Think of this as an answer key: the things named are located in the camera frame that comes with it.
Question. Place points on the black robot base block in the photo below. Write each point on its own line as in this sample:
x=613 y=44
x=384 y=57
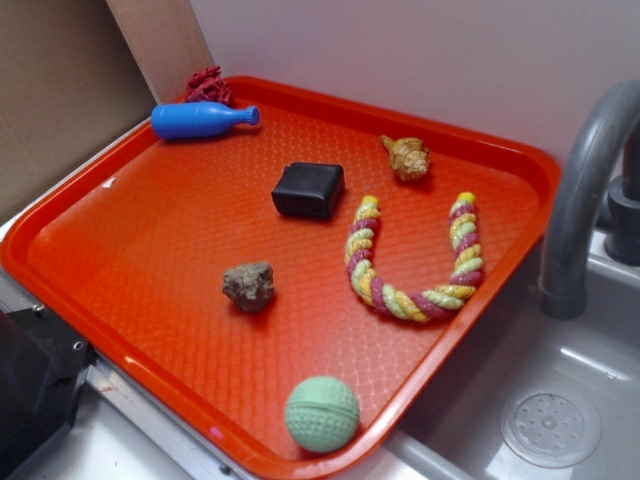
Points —
x=43 y=369

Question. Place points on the green rubber ball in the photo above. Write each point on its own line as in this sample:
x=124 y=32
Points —
x=322 y=414

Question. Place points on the orange plastic tray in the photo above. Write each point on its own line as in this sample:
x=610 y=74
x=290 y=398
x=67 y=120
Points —
x=132 y=250

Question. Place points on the black rectangular block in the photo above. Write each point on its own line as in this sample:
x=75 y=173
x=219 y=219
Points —
x=309 y=190

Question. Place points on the grey brown rock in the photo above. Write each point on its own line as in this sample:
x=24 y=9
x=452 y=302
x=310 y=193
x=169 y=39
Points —
x=250 y=286

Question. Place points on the tan seashell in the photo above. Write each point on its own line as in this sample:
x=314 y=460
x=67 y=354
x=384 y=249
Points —
x=408 y=157

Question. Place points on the blue plastic bottle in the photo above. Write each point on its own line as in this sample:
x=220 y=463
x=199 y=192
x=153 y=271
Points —
x=199 y=119

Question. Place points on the red crumpled cloth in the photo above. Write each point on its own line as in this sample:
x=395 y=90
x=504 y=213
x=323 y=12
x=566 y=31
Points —
x=208 y=85

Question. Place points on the grey curved faucet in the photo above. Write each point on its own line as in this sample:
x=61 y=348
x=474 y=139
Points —
x=603 y=166

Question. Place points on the grey plastic sink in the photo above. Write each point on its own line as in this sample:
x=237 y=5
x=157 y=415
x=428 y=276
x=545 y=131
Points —
x=525 y=396

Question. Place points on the brown cardboard panel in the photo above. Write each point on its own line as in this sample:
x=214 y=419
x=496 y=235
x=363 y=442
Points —
x=76 y=75

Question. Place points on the multicolour twisted rope toy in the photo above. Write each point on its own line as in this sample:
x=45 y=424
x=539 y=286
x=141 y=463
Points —
x=437 y=303

